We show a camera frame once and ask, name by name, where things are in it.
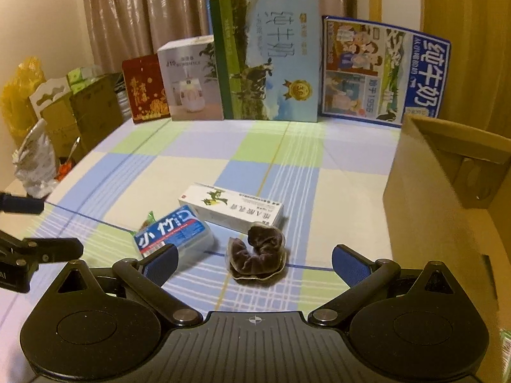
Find dark brown scrunchie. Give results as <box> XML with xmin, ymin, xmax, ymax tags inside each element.
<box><xmin>225</xmin><ymin>223</ymin><xmax>287</xmax><ymax>281</ymax></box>

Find red gift box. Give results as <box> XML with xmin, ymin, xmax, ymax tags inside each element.
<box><xmin>122</xmin><ymin>54</ymin><xmax>171</xmax><ymax>124</ymax></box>

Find green blue milk carton box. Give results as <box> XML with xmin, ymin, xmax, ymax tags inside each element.
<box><xmin>210</xmin><ymin>0</ymin><xmax>321</xmax><ymax>122</ymax></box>

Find stacked cardboard boxes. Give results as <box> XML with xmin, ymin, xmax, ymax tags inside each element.
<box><xmin>29</xmin><ymin>73</ymin><xmax>123</xmax><ymax>162</ymax></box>

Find white ointment box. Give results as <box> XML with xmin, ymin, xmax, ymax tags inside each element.
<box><xmin>179</xmin><ymin>183</ymin><xmax>283</xmax><ymax>233</ymax></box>

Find checkered bed sheet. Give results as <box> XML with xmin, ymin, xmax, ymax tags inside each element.
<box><xmin>1</xmin><ymin>118</ymin><xmax>399</xmax><ymax>313</ymax></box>

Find white crumpled bag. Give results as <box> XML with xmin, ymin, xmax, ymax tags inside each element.
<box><xmin>12</xmin><ymin>118</ymin><xmax>58</xmax><ymax>199</ymax></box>

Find blue label floss box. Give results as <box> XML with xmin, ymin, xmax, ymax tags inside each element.
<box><xmin>133</xmin><ymin>205</ymin><xmax>215</xmax><ymax>263</ymax></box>

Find white humidifier box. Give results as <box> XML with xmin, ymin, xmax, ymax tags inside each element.
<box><xmin>157</xmin><ymin>35</ymin><xmax>224</xmax><ymax>121</ymax></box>

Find brown cardboard box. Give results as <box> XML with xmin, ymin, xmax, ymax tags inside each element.
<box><xmin>382</xmin><ymin>113</ymin><xmax>511</xmax><ymax>352</ymax></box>

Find green candy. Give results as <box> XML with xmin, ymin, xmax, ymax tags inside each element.
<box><xmin>141</xmin><ymin>211</ymin><xmax>156</xmax><ymax>229</ymax></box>

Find yellow plastic bag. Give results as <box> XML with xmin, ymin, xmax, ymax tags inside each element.
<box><xmin>1</xmin><ymin>56</ymin><xmax>46</xmax><ymax>147</ymax></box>

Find blue cartoon milk box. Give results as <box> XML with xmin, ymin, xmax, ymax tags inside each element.
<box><xmin>320</xmin><ymin>16</ymin><xmax>451</xmax><ymax>127</ymax></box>

